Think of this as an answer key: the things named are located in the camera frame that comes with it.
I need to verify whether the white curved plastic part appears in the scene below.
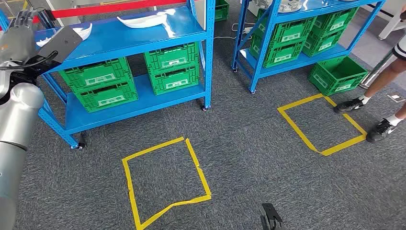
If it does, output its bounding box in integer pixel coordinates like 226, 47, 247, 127
116, 8, 177, 29
36, 23, 93, 47

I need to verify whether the blue metal shelf rack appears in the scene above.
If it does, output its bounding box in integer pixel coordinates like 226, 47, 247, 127
231, 0, 387, 94
0, 0, 217, 150

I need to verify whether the green plastic crate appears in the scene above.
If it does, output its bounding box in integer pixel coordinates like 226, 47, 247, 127
253, 9, 317, 45
144, 41, 201, 77
308, 56, 369, 97
312, 7, 360, 39
74, 80, 139, 114
149, 65, 201, 96
214, 0, 230, 22
249, 34, 307, 69
58, 57, 132, 94
302, 29, 345, 58

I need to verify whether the silver wheel hubcap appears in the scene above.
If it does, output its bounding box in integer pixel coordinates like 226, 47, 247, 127
252, 0, 302, 13

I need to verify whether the red barrier belt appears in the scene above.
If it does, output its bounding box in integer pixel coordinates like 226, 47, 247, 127
32, 0, 188, 23

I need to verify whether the black white shoe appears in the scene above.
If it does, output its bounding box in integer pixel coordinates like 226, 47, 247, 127
333, 96, 365, 114
365, 118, 398, 143

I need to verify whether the person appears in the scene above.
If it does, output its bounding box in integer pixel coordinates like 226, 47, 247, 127
333, 3, 406, 143

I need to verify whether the small white floor tag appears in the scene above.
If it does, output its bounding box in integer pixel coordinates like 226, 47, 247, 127
387, 93, 406, 103

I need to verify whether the white table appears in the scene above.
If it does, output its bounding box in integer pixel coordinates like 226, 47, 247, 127
358, 0, 406, 41

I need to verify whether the black robot bracket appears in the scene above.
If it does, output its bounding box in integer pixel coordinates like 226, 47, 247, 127
260, 203, 283, 230

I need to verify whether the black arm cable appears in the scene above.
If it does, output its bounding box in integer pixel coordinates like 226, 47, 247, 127
0, 50, 59, 71

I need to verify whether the chrome post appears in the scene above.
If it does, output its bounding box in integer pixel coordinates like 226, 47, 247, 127
359, 47, 397, 90

